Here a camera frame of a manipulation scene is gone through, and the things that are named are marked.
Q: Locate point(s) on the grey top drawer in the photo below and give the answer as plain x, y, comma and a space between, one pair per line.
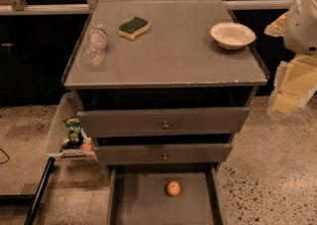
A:
163, 122

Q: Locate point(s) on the grey drawer cabinet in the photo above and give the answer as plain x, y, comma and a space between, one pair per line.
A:
174, 64

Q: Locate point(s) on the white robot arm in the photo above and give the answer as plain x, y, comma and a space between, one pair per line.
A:
298, 27

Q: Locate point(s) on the green yellow sponge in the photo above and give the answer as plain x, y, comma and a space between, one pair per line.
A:
135, 27

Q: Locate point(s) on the orange fruit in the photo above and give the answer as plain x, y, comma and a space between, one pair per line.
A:
173, 188

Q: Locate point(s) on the clear plastic water bottle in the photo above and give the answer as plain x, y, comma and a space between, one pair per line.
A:
95, 46

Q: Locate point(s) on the grey drawer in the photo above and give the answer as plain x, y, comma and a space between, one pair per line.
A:
162, 154
138, 196
163, 122

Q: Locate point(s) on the grey bottom drawer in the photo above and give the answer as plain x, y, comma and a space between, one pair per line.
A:
138, 196

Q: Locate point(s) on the grey middle drawer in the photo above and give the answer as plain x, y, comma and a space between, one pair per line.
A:
162, 154

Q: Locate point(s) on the black floor bar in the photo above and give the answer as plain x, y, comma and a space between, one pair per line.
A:
40, 192

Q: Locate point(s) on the white paper bowl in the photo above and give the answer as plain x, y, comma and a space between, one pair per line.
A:
232, 36

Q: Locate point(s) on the small red fruit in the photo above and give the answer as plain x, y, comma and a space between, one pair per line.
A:
87, 147

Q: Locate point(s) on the clear plastic side bin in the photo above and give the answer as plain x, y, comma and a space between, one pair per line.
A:
58, 133

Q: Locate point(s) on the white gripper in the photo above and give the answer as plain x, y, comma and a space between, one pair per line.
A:
301, 26

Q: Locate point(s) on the green snack bag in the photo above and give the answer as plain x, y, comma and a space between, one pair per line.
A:
74, 129

